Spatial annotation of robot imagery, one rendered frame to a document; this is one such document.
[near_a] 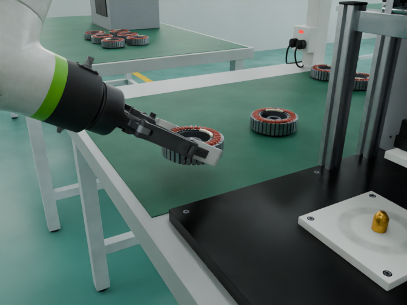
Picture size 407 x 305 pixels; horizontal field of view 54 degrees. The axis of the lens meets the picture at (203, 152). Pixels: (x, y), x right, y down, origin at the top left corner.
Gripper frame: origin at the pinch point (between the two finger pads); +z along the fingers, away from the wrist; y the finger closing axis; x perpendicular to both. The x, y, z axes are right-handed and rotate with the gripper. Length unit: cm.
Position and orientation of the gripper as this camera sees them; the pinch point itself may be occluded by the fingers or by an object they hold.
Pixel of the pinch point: (191, 143)
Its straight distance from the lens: 70.9
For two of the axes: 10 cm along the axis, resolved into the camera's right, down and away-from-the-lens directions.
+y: -5.6, -3.4, 7.5
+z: 7.1, 2.7, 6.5
